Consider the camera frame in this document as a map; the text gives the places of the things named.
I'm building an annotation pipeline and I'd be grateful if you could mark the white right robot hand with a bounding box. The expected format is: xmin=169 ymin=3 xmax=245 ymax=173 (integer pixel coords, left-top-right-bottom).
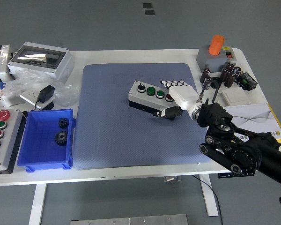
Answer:
xmin=153 ymin=80 xmax=200 ymax=121

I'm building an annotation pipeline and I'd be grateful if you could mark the grey four-control button box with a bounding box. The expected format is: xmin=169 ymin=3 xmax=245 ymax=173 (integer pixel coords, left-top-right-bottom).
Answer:
xmin=127 ymin=80 xmax=179 ymax=113

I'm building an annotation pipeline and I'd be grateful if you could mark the grey five-button control station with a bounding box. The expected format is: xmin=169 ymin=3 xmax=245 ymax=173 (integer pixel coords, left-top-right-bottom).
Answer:
xmin=0 ymin=109 xmax=26 ymax=175

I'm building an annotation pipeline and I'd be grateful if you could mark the orange cylinder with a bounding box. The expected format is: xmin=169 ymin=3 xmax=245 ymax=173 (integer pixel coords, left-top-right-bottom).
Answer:
xmin=208 ymin=35 xmax=225 ymax=56

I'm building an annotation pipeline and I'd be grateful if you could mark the black module with green terminals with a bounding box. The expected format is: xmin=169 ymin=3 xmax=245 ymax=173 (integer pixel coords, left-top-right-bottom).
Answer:
xmin=236 ymin=72 xmax=259 ymax=91

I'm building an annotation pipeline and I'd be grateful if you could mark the grey-blue textured mat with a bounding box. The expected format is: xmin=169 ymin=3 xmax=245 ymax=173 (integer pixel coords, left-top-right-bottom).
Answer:
xmin=74 ymin=62 xmax=214 ymax=171

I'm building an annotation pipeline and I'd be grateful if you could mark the white booklet with yellow edge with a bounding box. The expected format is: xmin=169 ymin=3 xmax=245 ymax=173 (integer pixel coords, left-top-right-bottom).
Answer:
xmin=221 ymin=103 xmax=281 ymax=144

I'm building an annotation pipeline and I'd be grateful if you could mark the white table leg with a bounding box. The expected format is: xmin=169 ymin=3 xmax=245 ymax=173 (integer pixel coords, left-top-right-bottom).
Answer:
xmin=199 ymin=174 xmax=219 ymax=217
xmin=28 ymin=184 xmax=48 ymax=225

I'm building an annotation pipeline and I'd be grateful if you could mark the clear plastic bag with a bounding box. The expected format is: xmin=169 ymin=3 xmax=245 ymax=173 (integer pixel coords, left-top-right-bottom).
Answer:
xmin=4 ymin=69 xmax=81 ymax=107

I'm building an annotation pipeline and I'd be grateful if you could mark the small black gear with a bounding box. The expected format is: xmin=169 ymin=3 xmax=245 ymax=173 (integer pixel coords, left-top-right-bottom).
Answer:
xmin=58 ymin=117 xmax=70 ymax=129

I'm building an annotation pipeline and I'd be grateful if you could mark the large black gear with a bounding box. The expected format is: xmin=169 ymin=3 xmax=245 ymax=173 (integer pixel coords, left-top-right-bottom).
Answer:
xmin=53 ymin=130 xmax=68 ymax=147

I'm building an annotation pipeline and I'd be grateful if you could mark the metal plate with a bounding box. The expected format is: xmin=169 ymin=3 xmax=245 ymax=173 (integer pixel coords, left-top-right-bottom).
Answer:
xmin=70 ymin=214 xmax=189 ymax=225

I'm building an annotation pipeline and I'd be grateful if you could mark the black power adapter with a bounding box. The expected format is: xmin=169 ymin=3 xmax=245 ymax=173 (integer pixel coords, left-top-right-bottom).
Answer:
xmin=34 ymin=85 xmax=56 ymax=110

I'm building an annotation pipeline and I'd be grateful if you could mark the blue plastic bin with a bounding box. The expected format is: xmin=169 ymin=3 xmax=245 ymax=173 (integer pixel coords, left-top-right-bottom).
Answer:
xmin=16 ymin=108 xmax=76 ymax=173

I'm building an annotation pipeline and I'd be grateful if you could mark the black ring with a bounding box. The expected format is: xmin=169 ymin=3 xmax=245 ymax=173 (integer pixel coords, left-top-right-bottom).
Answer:
xmin=211 ymin=77 xmax=222 ymax=89

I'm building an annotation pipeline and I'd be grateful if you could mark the grey switch box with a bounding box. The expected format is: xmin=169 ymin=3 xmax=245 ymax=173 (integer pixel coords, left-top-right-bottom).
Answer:
xmin=196 ymin=45 xmax=237 ymax=73

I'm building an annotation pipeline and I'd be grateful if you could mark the white wall switch plate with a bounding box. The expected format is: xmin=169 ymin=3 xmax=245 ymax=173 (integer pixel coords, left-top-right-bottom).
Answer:
xmin=221 ymin=88 xmax=251 ymax=106

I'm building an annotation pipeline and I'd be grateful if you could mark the thin black cable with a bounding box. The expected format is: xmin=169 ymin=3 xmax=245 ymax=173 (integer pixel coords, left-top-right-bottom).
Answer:
xmin=192 ymin=174 xmax=223 ymax=225

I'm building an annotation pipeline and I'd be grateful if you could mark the grey enclosure with clear lid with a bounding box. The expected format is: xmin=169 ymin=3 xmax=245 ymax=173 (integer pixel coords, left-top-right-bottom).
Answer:
xmin=7 ymin=42 xmax=75 ymax=83

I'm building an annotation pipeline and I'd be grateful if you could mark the white wall socket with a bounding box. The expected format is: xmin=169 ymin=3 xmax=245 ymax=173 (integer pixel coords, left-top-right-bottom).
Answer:
xmin=19 ymin=90 xmax=55 ymax=110

